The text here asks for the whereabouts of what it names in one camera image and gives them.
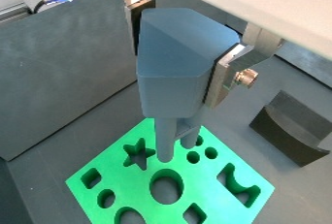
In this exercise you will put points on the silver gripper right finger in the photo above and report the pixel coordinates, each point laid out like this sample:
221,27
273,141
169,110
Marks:
233,66

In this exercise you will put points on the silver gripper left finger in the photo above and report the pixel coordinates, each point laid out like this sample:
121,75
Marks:
134,8

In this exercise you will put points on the dark grey curved block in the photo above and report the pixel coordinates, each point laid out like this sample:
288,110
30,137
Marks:
293,128

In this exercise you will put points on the grey upright panel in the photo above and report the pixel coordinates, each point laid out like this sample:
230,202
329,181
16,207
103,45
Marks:
66,58

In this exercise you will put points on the green shape sorter board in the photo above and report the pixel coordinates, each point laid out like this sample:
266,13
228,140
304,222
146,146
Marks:
205,187

